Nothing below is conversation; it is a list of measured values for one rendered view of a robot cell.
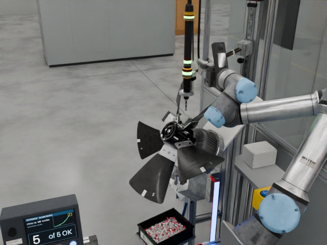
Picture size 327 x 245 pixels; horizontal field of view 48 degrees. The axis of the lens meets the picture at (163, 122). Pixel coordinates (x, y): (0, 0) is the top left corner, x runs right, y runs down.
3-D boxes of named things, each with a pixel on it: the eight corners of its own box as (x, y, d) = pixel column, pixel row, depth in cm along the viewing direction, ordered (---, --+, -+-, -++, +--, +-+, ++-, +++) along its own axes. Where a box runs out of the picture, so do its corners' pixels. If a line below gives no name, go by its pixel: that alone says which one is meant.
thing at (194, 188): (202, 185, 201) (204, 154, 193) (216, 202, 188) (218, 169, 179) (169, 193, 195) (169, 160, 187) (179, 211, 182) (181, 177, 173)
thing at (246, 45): (241, 52, 220) (243, 38, 216) (252, 54, 216) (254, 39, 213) (234, 56, 212) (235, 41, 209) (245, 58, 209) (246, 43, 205)
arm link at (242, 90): (232, 97, 117) (250, 77, 116) (217, 86, 127) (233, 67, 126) (246, 110, 121) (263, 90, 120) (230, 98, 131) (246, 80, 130)
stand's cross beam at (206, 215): (217, 213, 232) (218, 208, 231) (220, 217, 229) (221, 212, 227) (190, 220, 227) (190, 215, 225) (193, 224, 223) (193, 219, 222)
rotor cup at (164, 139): (183, 127, 200) (167, 115, 193) (199, 131, 188) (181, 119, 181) (171, 150, 198) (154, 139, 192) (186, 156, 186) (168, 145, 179)
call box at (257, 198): (279, 200, 176) (282, 182, 172) (292, 213, 168) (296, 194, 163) (250, 207, 171) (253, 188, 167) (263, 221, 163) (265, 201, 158)
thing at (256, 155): (261, 152, 239) (263, 137, 234) (275, 165, 225) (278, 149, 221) (238, 156, 234) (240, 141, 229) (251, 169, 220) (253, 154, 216)
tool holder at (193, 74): (186, 89, 176) (187, 69, 172) (198, 92, 173) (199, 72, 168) (175, 94, 170) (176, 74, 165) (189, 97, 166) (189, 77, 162)
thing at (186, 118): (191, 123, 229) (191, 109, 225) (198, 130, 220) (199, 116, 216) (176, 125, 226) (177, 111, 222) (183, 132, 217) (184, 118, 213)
